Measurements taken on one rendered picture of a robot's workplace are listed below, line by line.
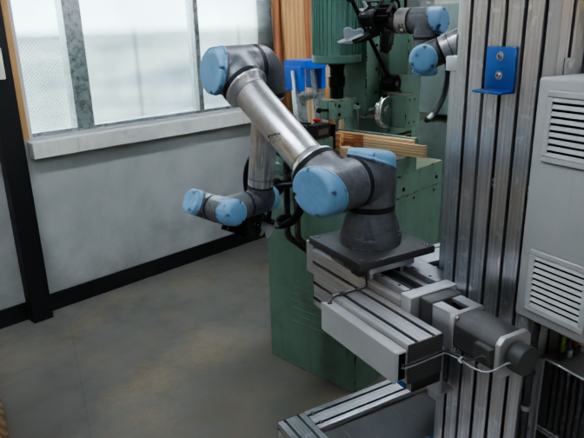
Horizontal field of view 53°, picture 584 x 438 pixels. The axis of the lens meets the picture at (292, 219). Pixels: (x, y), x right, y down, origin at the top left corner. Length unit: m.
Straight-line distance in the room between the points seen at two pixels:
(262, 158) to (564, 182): 0.82
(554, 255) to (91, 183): 2.40
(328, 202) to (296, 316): 1.16
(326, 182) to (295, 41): 2.50
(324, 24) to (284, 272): 0.94
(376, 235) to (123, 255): 2.11
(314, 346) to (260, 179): 0.90
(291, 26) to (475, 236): 2.51
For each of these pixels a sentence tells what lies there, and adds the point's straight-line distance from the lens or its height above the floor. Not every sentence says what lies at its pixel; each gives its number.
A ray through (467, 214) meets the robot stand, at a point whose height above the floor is 0.92.
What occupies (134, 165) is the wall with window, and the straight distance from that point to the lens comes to 3.23.
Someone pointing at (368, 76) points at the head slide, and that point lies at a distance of 2.21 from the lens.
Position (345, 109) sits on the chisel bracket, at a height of 1.03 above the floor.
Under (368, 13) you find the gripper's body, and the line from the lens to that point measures 1.90.
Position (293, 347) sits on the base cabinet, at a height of 0.08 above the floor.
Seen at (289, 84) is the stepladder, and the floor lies 1.04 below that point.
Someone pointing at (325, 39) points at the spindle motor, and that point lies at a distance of 2.10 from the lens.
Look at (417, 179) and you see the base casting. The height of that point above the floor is 0.76.
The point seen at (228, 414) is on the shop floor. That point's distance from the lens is 2.24.
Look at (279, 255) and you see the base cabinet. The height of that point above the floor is 0.47.
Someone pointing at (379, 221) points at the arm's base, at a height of 0.89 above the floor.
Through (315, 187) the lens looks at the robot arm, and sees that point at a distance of 1.26.
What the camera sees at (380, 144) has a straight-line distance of 2.08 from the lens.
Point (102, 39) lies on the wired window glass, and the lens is 3.19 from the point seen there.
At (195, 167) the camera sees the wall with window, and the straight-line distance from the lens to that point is 3.44.
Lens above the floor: 1.33
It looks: 18 degrees down
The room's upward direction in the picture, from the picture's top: 1 degrees counter-clockwise
